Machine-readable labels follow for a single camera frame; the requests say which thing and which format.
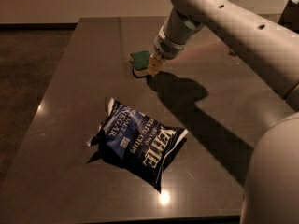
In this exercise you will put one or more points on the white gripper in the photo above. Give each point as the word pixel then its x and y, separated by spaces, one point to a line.
pixel 167 48

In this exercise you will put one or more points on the green and yellow sponge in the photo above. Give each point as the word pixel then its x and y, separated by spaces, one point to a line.
pixel 141 61

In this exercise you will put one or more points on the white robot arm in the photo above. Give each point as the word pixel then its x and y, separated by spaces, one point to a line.
pixel 231 77

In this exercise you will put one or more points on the blue kettle chip bag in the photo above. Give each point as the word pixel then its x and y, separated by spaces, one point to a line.
pixel 136 142

